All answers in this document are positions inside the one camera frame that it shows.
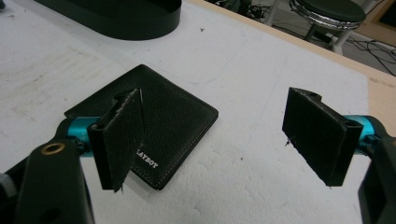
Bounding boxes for round black stool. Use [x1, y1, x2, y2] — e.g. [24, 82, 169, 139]
[289, 0, 367, 56]

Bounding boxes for black floor cables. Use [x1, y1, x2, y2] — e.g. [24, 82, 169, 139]
[345, 36, 396, 77]

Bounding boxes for black leather wallet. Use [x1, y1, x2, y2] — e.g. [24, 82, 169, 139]
[64, 63, 219, 191]

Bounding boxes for black oval tray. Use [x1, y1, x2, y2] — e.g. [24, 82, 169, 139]
[33, 0, 183, 41]

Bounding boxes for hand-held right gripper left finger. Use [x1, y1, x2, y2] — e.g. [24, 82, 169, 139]
[66, 88, 145, 193]

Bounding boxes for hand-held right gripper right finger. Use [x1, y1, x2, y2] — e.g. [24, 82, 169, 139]
[281, 87, 374, 188]

